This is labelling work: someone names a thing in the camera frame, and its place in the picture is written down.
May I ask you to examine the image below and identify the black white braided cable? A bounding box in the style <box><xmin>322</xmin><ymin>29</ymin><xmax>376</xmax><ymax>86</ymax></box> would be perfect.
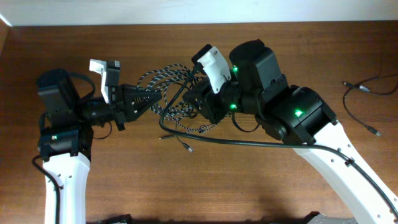
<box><xmin>136</xmin><ymin>63</ymin><xmax>218</xmax><ymax>134</ymax></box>

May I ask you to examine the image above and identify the thin black USB cable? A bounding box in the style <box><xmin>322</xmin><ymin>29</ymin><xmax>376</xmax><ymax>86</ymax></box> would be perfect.
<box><xmin>341</xmin><ymin>52</ymin><xmax>398</xmax><ymax>138</ymax></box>

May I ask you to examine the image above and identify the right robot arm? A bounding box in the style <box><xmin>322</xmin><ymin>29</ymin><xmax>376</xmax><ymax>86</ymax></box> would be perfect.
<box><xmin>183</xmin><ymin>40</ymin><xmax>397</xmax><ymax>223</ymax></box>

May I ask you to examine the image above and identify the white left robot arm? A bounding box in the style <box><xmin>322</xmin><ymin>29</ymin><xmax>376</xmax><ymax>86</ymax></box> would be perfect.
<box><xmin>32</xmin><ymin>68</ymin><xmax>161</xmax><ymax>223</ymax></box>

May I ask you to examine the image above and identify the black right camera cable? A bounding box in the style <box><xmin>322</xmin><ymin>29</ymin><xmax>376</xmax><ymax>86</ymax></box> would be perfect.
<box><xmin>159</xmin><ymin>67</ymin><xmax>398</xmax><ymax>215</ymax></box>

